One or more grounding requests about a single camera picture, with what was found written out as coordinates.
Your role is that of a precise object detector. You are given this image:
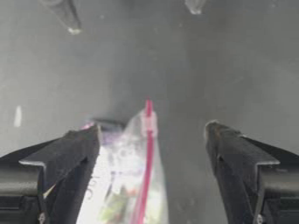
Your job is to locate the clear bag with pink zip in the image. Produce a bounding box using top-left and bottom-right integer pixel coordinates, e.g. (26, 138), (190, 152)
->
(75, 99), (171, 224)

